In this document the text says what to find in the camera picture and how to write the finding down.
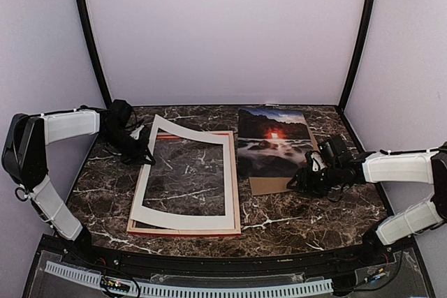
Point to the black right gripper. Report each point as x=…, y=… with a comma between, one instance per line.
x=305, y=181

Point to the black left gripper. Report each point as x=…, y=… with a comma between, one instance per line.
x=137, y=156

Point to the clear acrylic sheet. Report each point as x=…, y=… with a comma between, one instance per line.
x=187, y=179

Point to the wooden red-edged picture frame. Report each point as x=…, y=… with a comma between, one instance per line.
x=135, y=227

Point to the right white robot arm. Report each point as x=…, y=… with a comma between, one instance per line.
x=332, y=164

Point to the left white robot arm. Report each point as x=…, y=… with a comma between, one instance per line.
x=24, y=156

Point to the sunset seascape photo print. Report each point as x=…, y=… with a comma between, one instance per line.
x=256, y=123

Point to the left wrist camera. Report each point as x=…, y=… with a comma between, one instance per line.
x=135, y=134

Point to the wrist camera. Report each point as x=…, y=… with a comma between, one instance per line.
x=135, y=134
x=315, y=161

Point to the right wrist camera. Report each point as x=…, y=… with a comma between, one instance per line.
x=315, y=161

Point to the brown frame backing board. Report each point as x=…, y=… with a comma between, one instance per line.
x=269, y=186

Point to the black front rail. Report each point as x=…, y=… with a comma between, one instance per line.
x=338, y=262

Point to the white slotted cable duct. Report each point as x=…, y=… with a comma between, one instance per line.
x=128, y=288

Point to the left black corner post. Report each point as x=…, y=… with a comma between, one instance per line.
x=93, y=52

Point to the black corner post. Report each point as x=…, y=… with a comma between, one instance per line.
x=93, y=52
x=357, y=54

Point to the right black corner post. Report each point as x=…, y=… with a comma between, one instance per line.
x=357, y=54

